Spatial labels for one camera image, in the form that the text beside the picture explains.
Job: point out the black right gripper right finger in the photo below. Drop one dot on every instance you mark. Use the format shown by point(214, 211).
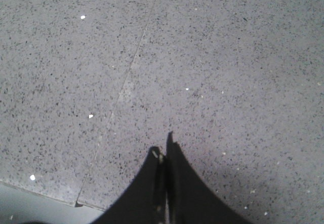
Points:
point(190, 200)

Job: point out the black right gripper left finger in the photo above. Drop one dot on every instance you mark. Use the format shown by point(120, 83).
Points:
point(144, 200)

